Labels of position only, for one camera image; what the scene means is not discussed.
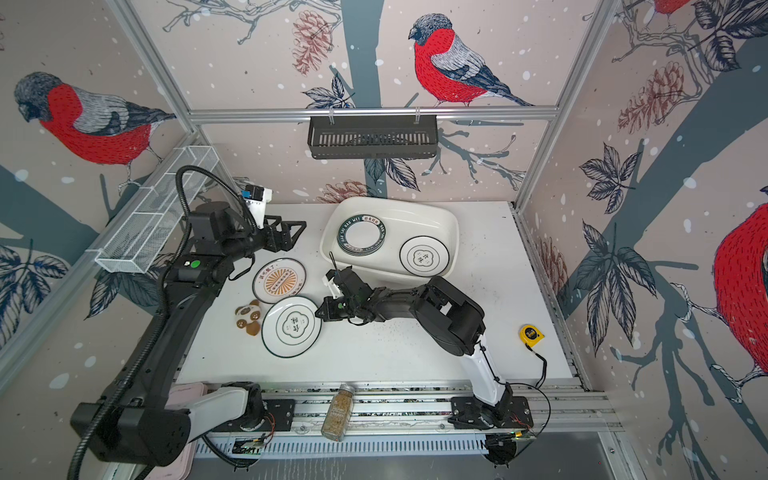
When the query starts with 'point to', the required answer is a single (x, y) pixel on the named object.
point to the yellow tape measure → (530, 335)
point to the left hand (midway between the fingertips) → (289, 219)
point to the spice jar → (338, 412)
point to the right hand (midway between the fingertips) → (314, 318)
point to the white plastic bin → (393, 243)
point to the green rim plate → (361, 235)
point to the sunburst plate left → (278, 279)
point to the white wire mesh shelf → (134, 237)
